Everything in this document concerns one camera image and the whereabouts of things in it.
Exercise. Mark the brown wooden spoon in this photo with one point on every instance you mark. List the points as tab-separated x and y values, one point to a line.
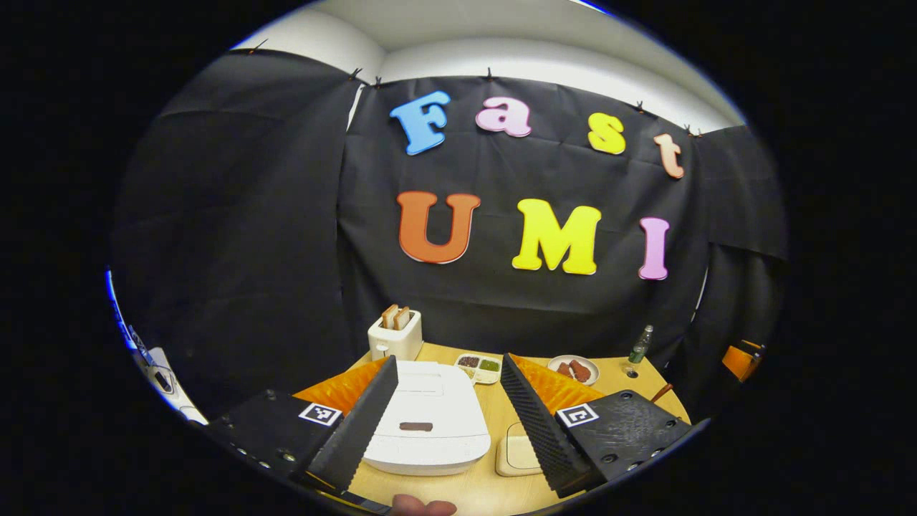
662	393

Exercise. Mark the brown meat piece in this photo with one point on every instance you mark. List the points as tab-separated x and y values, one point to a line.
565	370
580	371

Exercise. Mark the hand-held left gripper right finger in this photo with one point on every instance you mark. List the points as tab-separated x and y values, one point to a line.
534	423

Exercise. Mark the white divided grain dish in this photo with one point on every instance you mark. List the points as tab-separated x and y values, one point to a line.
478	368

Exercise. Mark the white round plate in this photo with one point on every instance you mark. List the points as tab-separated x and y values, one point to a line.
555	364

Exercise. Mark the white rice cooker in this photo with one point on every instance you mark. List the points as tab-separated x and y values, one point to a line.
437	408

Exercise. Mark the white toaster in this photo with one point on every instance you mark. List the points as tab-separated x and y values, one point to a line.
395	344

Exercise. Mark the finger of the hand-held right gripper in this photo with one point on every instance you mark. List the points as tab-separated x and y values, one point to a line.
738	362

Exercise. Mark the toast slice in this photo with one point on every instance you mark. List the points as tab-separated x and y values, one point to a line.
402	318
389	316

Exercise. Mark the clear container of white rice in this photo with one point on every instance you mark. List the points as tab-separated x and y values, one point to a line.
514	451

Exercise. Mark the clear green label water bottle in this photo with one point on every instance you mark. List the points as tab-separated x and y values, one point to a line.
640	347

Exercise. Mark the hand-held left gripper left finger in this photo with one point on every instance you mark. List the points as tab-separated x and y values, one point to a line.
358	430

